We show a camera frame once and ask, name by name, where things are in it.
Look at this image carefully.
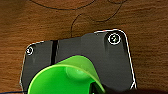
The thin black floor cable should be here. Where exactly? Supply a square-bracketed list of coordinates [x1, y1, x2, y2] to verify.
[29, 0, 128, 38]

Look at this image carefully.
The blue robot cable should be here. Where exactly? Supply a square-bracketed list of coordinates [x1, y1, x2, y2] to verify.
[0, 90, 24, 94]

